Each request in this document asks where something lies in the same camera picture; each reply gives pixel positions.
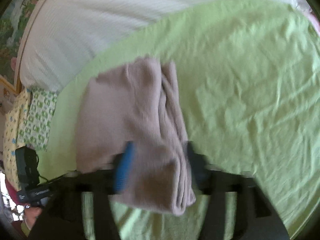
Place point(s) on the light green bed sheet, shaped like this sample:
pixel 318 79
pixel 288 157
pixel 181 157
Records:
pixel 248 77

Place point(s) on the beige knit sweater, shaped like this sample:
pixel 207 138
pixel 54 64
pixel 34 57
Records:
pixel 138 102

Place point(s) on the white striped duvet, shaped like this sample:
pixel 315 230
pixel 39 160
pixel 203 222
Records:
pixel 61 36

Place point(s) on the gold framed wall picture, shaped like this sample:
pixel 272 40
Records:
pixel 15 15

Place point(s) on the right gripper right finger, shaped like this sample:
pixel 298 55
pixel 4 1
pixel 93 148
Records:
pixel 255 216

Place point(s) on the yellow patterned pillow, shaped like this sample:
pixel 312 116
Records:
pixel 15 119

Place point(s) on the person's left hand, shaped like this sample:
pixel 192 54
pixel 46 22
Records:
pixel 30 216

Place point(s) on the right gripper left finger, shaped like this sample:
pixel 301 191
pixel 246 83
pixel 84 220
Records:
pixel 62 217

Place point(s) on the green white patterned pillow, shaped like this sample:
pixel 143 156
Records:
pixel 36 125

